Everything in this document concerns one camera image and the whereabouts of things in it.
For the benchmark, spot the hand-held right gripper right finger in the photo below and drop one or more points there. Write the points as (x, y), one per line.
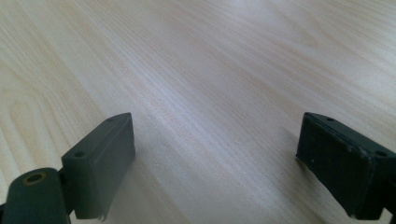
(342, 168)

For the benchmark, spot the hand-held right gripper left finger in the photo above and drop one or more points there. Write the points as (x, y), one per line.
(99, 161)

